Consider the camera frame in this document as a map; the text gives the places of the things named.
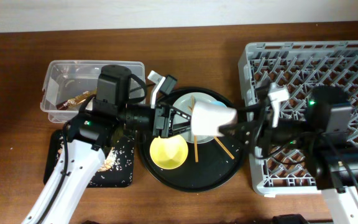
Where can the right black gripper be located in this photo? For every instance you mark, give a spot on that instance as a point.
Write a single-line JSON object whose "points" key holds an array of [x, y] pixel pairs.
{"points": [[261, 134]]}

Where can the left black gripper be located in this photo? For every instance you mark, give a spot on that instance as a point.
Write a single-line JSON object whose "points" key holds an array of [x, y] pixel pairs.
{"points": [[162, 114]]}

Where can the pink cup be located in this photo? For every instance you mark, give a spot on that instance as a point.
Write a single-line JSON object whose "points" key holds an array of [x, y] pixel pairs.
{"points": [[206, 119]]}

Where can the yellow bowl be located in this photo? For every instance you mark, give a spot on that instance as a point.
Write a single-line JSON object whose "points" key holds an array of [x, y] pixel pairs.
{"points": [[169, 153]]}

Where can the food scraps and rice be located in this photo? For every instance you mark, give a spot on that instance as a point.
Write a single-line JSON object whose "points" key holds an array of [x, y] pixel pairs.
{"points": [[117, 158]]}

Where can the gold snack wrapper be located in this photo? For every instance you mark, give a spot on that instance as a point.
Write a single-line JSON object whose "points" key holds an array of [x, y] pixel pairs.
{"points": [[73, 102]]}

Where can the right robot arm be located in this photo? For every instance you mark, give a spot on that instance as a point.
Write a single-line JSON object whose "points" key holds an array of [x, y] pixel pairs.
{"points": [[322, 136]]}

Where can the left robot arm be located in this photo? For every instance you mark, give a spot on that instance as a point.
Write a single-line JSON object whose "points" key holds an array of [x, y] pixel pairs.
{"points": [[88, 137]]}

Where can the grey dishwasher rack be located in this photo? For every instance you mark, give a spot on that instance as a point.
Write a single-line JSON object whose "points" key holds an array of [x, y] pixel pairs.
{"points": [[299, 66]]}

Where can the clear plastic waste bin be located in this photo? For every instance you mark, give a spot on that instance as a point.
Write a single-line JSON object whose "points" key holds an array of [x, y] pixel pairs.
{"points": [[66, 79]]}

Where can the grey plate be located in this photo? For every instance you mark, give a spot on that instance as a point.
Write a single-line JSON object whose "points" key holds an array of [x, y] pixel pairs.
{"points": [[183, 104]]}

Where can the right wooden chopstick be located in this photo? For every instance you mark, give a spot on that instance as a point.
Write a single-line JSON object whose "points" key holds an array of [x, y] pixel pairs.
{"points": [[224, 148]]}

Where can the wooden chopstick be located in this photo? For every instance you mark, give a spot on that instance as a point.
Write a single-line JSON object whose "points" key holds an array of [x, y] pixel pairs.
{"points": [[194, 137], [224, 148]]}

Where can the left wooden chopstick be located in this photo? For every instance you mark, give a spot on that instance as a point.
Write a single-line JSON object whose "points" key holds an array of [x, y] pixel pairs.
{"points": [[194, 137]]}

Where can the blue cup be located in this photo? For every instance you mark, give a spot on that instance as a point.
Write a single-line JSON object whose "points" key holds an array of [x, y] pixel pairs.
{"points": [[221, 104]]}

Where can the round black serving tray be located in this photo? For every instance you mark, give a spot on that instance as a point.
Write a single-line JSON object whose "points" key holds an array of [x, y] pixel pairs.
{"points": [[213, 169]]}

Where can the black rectangular tray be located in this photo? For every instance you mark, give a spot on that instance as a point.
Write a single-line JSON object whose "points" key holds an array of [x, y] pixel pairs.
{"points": [[123, 168]]}

